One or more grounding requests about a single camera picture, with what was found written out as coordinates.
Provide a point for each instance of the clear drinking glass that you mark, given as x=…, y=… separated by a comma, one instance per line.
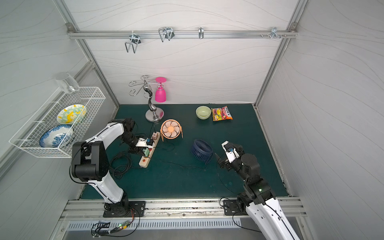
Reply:
x=67, y=83

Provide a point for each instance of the yellow green patterned plate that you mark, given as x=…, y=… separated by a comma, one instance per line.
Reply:
x=71, y=114

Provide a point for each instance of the pink USB power adapter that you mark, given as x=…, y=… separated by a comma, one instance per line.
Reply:
x=155, y=136

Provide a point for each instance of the green ceramic bowl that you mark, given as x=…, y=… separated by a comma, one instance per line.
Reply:
x=203, y=112

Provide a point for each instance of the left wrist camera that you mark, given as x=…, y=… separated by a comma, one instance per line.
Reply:
x=145, y=143

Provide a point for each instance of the white wire basket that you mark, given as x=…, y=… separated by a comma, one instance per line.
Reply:
x=58, y=124

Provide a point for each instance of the green USB power adapter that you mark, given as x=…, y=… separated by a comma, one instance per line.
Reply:
x=146, y=152

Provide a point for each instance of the blue white patterned plate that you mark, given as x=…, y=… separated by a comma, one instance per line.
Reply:
x=57, y=136

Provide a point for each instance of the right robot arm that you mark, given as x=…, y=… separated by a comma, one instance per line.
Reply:
x=258, y=200

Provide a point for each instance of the metal hook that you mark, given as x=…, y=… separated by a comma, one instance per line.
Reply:
x=274, y=35
x=132, y=43
x=166, y=33
x=201, y=33

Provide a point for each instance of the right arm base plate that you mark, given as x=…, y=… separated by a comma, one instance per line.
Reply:
x=233, y=207

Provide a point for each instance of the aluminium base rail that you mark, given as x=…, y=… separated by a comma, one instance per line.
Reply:
x=172, y=208

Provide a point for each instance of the chrome cup holder stand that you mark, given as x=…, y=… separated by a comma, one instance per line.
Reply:
x=153, y=114

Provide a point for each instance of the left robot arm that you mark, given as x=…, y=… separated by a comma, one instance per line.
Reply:
x=90, y=163

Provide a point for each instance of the aluminium top rail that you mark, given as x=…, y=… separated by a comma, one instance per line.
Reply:
x=179, y=35

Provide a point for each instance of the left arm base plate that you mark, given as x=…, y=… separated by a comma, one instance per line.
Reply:
x=124, y=210

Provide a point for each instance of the colourful candy bag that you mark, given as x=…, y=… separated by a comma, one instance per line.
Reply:
x=220, y=114

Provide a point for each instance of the white power strip red sockets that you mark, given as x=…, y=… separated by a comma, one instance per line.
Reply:
x=144, y=162

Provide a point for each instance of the navy blue desk fan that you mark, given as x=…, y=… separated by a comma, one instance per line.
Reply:
x=202, y=151

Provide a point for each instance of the pink plastic goblet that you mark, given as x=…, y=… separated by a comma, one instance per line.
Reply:
x=160, y=95

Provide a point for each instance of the orange desk fan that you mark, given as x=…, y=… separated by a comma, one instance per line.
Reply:
x=171, y=129

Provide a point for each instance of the white slotted cable duct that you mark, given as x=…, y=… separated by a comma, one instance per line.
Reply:
x=223, y=223

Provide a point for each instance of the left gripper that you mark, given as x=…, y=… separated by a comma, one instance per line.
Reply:
x=144, y=149

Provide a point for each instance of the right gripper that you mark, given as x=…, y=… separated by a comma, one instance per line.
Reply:
x=223, y=159

